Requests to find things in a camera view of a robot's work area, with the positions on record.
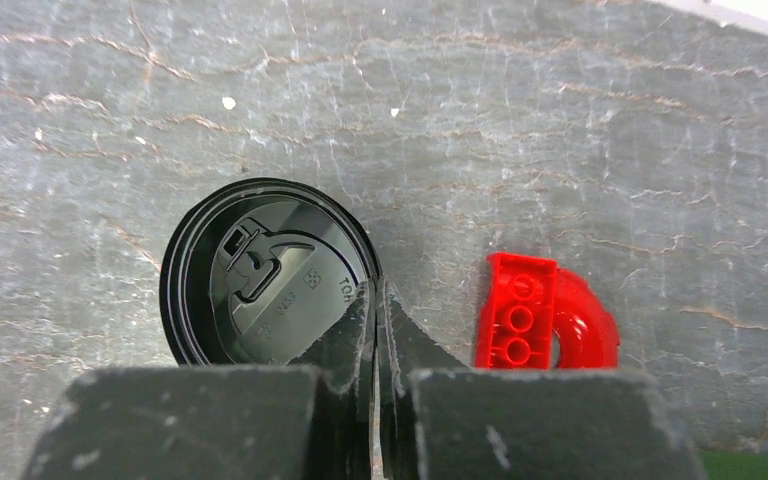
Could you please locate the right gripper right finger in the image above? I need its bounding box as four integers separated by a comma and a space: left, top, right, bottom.
377, 280, 706, 479

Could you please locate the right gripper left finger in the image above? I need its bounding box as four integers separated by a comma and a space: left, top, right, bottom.
23, 283, 375, 479

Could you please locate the green paper bag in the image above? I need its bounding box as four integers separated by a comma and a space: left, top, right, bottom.
699, 451, 768, 480

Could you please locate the red plastic holder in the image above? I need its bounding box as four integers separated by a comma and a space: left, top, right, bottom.
474, 252, 621, 370

